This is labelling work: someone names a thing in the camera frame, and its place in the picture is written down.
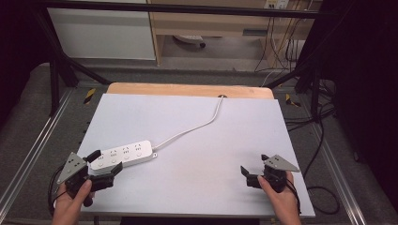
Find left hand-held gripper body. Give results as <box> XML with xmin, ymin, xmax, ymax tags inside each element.
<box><xmin>55</xmin><ymin>152</ymin><xmax>115</xmax><ymax>208</ymax></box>

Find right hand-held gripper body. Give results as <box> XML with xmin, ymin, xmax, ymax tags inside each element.
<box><xmin>245</xmin><ymin>154</ymin><xmax>300</xmax><ymax>193</ymax></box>

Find white power strip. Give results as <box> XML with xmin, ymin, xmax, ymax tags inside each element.
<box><xmin>89</xmin><ymin>140</ymin><xmax>159</xmax><ymax>175</ymax></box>

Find person's right hand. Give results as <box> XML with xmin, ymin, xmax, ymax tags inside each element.
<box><xmin>256</xmin><ymin>171</ymin><xmax>302</xmax><ymax>225</ymax></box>

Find person's left hand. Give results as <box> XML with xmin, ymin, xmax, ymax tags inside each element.
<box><xmin>51</xmin><ymin>179</ymin><xmax>95</xmax><ymax>225</ymax></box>

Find yellow black tape marker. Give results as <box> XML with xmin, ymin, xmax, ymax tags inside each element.
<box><xmin>83</xmin><ymin>87</ymin><xmax>97</xmax><ymax>106</ymax></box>
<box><xmin>284</xmin><ymin>93</ymin><xmax>302</xmax><ymax>108</ymax></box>

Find black curtain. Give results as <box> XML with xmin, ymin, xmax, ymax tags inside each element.
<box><xmin>0</xmin><ymin>0</ymin><xmax>53</xmax><ymax>126</ymax></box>
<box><xmin>299</xmin><ymin>0</ymin><xmax>398</xmax><ymax>204</ymax></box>

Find white cabinet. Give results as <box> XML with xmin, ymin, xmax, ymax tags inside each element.
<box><xmin>47</xmin><ymin>0</ymin><xmax>157</xmax><ymax>61</ymax></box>

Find white chair base with wheel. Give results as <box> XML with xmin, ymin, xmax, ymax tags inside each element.
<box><xmin>173</xmin><ymin>34</ymin><xmax>207</xmax><ymax>49</ymax></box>

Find light wooden desk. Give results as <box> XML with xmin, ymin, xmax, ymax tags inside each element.
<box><xmin>146</xmin><ymin>0</ymin><xmax>323</xmax><ymax>68</ymax></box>

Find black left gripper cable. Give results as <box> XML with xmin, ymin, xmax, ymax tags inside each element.
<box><xmin>47</xmin><ymin>164</ymin><xmax>69</xmax><ymax>218</ymax></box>

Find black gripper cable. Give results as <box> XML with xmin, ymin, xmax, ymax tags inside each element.
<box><xmin>284</xmin><ymin>180</ymin><xmax>302</xmax><ymax>216</ymax></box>
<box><xmin>47</xmin><ymin>164</ymin><xmax>69</xmax><ymax>218</ymax></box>

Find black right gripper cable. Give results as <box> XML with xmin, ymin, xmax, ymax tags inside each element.
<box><xmin>284</xmin><ymin>180</ymin><xmax>302</xmax><ymax>216</ymax></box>

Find black floor cable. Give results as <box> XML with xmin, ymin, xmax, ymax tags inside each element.
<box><xmin>285</xmin><ymin>79</ymin><xmax>342</xmax><ymax>216</ymax></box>

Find aluminium floor rail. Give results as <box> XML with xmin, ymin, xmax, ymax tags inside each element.
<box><xmin>0</xmin><ymin>88</ymin><xmax>75</xmax><ymax>214</ymax></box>
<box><xmin>311</xmin><ymin>123</ymin><xmax>368</xmax><ymax>225</ymax></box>

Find white power strip cable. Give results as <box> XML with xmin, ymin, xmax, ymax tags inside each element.
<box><xmin>151</xmin><ymin>95</ymin><xmax>225</xmax><ymax>150</ymax></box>

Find hanging black cables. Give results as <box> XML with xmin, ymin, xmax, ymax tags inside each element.
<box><xmin>253</xmin><ymin>8</ymin><xmax>309</xmax><ymax>73</ymax></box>

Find white wall socket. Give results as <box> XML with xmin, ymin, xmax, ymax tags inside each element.
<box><xmin>263</xmin><ymin>0</ymin><xmax>290</xmax><ymax>10</ymax></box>

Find black metal frame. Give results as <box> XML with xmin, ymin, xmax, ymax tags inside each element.
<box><xmin>31</xmin><ymin>0</ymin><xmax>355</xmax><ymax>124</ymax></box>

